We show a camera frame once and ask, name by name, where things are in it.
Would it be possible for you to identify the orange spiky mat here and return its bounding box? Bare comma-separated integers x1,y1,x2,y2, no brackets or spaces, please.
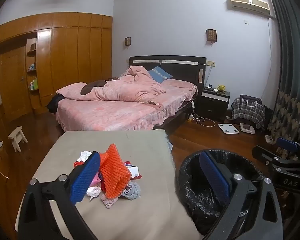
99,144,132,200

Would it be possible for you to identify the black white nightstand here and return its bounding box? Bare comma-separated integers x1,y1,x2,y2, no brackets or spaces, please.
197,89,231,123

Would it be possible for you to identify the black bin with plastic liner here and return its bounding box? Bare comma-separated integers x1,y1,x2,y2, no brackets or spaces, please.
175,149,274,235

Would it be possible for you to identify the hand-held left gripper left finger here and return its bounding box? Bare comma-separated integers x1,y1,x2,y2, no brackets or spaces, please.
16,151,102,240

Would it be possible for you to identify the grey framed bathroom scale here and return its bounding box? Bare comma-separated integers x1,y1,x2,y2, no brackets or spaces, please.
239,123,256,135

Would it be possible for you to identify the pink duvet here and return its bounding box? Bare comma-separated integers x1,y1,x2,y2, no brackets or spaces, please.
56,66,167,105

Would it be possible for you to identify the white paper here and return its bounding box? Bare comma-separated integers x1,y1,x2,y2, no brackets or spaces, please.
80,151,92,163

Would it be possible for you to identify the small white printed box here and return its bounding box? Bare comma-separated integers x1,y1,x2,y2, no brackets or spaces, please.
124,163,140,180

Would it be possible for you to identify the wooden wardrobe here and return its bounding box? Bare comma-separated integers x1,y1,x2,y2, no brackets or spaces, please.
0,12,113,123

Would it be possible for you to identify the dark wooden bed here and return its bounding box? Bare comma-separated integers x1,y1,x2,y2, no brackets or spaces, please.
47,55,207,133

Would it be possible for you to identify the blue pillow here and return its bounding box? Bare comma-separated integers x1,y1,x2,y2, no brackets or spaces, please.
148,66,173,83

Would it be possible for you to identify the small wooden stool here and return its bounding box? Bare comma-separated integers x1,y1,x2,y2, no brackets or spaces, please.
7,127,28,152

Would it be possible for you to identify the grey cloth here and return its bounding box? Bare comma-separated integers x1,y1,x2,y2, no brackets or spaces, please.
122,181,142,200

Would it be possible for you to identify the grey patterned curtain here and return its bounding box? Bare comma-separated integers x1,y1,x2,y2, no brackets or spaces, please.
267,0,300,155

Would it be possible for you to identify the dark purple cloth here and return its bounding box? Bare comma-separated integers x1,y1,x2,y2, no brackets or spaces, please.
240,94,262,104

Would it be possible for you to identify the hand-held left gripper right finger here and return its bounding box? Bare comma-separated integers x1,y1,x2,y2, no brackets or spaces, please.
199,151,284,240

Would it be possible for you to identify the dark brown cloth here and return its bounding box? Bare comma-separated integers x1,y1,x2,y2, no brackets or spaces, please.
80,80,109,95

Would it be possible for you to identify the white bathroom scale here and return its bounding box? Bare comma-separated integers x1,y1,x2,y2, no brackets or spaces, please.
218,123,241,134

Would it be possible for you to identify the black chair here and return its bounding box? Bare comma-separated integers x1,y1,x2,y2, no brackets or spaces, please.
263,105,275,131

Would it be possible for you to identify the plaid cloth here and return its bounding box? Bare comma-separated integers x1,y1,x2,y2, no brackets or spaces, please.
231,97,265,130

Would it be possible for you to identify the light blue quilted pad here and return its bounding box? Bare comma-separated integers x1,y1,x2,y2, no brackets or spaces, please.
165,135,174,153

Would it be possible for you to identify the white tissue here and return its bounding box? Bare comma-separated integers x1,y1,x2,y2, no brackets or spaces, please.
87,187,101,200

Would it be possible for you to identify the pink sock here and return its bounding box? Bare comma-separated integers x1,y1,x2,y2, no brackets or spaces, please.
101,194,118,209

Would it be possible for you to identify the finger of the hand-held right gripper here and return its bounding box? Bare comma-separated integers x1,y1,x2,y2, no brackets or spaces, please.
252,145,294,173
276,137,300,159

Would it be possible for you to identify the beige air conditioner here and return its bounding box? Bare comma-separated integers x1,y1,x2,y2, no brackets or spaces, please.
229,0,270,17

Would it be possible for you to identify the pink pillow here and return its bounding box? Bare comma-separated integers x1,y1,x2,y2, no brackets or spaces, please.
162,79,197,90

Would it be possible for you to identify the black clothing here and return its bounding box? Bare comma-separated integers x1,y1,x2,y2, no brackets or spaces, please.
47,93,65,113

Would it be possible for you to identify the white floor cable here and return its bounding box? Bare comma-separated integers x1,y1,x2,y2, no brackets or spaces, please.
192,116,216,128

